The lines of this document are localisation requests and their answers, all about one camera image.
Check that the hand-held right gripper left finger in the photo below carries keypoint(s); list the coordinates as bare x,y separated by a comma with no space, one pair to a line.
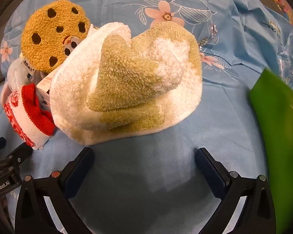
81,173

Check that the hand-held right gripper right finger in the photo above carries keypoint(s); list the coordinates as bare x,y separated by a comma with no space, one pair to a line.
210,173

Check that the grey plush toy red sweater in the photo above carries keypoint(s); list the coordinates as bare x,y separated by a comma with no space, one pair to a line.
26,117

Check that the green gift box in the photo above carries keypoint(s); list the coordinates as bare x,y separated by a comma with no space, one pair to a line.
278,126

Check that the plush toy animal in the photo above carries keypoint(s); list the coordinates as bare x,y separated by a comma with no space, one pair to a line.
127,90

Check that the brown cookie plush toy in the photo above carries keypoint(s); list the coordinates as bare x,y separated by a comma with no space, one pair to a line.
51,29

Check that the blue floral bedsheet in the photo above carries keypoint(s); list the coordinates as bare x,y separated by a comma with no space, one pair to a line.
149,175

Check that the white pink paper tag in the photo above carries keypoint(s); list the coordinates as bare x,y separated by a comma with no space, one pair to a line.
44,84

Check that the colourful printed cloth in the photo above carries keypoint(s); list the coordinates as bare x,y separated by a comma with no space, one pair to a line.
280,2

